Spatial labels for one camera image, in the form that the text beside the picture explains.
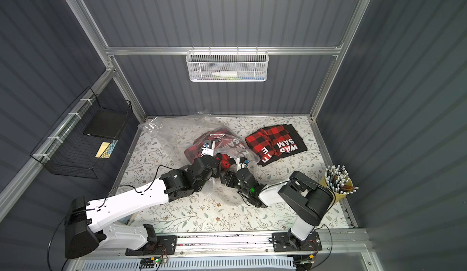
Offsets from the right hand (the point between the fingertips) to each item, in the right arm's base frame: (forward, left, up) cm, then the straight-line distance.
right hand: (223, 176), depth 86 cm
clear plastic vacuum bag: (+35, +29, -7) cm, 47 cm away
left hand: (0, +1, +16) cm, 16 cm away
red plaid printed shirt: (+21, -21, 0) cm, 30 cm away
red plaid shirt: (+19, -1, -1) cm, 19 cm away
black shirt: (+18, -35, 0) cm, 39 cm away
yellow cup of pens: (-6, -47, +12) cm, 49 cm away
